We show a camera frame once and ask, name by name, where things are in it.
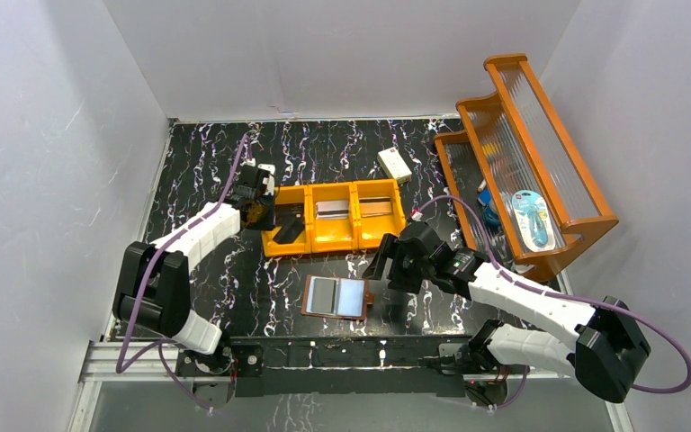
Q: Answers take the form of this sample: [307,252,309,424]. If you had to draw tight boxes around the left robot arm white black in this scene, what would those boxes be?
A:
[112,164,276,374]

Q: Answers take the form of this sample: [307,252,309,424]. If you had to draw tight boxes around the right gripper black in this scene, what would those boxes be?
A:
[362,233,434,294]

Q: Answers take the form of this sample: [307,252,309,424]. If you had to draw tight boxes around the white small box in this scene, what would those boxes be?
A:
[377,147,412,185]

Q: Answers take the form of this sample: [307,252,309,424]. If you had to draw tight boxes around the middle orange bin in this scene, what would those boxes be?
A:
[310,182,357,254]

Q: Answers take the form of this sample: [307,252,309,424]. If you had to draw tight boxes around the card in right bin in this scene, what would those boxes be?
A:
[359,196,393,218]

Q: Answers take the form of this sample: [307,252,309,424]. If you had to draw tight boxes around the orange bin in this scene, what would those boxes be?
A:
[262,185,312,257]
[310,182,357,254]
[353,179,407,249]

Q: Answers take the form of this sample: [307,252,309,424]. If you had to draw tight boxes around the blue packaged item on shelf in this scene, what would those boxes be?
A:
[511,190,556,252]

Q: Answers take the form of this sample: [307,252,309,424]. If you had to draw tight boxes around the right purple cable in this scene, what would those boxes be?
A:
[414,195,691,412]

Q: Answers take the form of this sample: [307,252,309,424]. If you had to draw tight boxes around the grey credit card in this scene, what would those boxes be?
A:
[273,218,305,245]

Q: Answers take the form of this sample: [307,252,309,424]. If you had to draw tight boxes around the right orange bin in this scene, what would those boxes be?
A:
[353,179,407,249]

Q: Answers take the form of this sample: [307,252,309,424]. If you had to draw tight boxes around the left orange bin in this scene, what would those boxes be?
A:
[262,185,312,257]

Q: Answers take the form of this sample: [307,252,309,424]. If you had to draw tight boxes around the silver card in middle bin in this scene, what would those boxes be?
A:
[315,200,350,221]

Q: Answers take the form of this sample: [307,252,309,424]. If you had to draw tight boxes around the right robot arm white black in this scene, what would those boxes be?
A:
[362,222,651,403]

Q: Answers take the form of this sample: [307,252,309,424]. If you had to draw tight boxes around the black credit card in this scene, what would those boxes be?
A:
[275,202,305,219]

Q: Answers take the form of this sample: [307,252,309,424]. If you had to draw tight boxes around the aluminium frame rail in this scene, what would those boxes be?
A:
[81,336,572,383]

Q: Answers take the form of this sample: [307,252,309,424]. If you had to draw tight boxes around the orange wooden shelf rack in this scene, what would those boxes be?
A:
[434,53,618,282]

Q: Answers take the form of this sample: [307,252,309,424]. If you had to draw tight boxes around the brown leather card holder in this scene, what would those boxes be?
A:
[301,275,374,320]

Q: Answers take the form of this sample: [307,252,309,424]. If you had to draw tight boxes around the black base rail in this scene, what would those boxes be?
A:
[175,335,532,400]

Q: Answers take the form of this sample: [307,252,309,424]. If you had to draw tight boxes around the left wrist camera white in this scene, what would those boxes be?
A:
[240,158,276,196]

